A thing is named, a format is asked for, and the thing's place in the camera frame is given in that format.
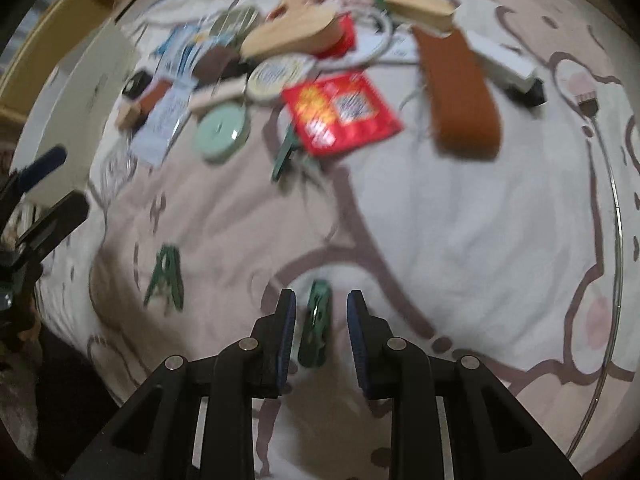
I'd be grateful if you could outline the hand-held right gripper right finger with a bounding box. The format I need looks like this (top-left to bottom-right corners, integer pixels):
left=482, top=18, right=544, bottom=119
left=346, top=290, right=583, bottom=480

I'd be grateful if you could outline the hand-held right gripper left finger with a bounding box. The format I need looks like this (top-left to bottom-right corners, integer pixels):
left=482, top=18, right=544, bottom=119
left=65, top=288, right=298, bottom=480

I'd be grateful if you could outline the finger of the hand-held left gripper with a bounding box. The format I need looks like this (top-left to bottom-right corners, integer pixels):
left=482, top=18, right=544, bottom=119
left=15, top=191, right=90, bottom=261
left=0, top=145, right=68, bottom=201

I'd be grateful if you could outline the white cardboard box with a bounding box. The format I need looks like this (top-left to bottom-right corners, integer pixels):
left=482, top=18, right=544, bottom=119
left=10, top=20, right=138, bottom=208

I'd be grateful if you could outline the clear nail case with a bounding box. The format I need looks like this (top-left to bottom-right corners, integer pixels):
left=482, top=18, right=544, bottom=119
left=97, top=147, right=138, bottom=196

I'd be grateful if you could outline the red sachet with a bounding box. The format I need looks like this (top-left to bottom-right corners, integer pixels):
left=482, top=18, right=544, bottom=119
left=281, top=71, right=405, bottom=157

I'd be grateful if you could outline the small wooden oval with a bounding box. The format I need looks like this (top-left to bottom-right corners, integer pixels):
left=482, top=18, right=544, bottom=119
left=115, top=97, right=151, bottom=131

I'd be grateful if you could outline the black round compact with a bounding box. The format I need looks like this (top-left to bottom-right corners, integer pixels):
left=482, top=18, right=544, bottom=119
left=122, top=71, right=153, bottom=98

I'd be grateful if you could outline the white printed sachet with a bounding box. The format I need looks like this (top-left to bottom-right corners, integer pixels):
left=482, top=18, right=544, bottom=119
left=131, top=80, right=196, bottom=167

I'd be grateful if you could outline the brown leather patch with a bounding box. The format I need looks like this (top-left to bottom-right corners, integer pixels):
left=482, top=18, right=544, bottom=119
left=140, top=80, right=173, bottom=121

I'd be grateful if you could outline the wooden shelf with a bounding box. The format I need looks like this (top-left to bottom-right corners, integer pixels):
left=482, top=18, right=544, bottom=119
left=0, top=0, right=146, bottom=126

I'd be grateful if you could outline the mint tape measure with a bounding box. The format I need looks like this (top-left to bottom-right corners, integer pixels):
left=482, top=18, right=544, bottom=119
left=195, top=102, right=251, bottom=163

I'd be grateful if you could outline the silver blue sachet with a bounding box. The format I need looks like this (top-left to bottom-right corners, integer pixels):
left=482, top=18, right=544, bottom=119
left=165, top=40, right=216, bottom=78
left=155, top=24, right=201, bottom=61

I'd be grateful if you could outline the cream rectangular block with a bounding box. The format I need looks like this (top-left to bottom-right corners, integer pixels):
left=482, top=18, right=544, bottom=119
left=189, top=77, right=248, bottom=113

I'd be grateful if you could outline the green metal tin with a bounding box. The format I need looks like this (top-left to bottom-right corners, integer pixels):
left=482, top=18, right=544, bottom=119
left=210, top=6, right=263, bottom=46

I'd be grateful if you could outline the round cream tin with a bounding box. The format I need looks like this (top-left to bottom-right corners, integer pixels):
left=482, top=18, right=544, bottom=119
left=247, top=55, right=318, bottom=106

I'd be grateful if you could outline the brown leather case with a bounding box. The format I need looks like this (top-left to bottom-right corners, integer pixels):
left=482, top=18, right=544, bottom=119
left=411, top=25, right=502, bottom=161

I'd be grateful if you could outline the large wooden oval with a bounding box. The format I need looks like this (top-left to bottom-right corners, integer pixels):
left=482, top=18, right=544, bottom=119
left=240, top=0, right=343, bottom=58

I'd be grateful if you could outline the small black block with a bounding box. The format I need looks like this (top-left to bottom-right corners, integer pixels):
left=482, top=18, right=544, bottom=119
left=505, top=77, right=546, bottom=108

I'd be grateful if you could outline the red plastic item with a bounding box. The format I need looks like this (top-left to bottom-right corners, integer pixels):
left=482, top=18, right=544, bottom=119
left=320, top=12, right=357, bottom=58

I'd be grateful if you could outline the white plastic hoop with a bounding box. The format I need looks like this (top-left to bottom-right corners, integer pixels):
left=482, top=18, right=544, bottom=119
left=320, top=7, right=418, bottom=68

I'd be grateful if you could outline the small white box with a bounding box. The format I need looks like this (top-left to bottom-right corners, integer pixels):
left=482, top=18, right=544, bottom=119
left=465, top=30, right=536, bottom=86

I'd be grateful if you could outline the wooden brush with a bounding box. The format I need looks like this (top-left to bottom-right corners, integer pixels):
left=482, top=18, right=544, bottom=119
left=382, top=0, right=457, bottom=36

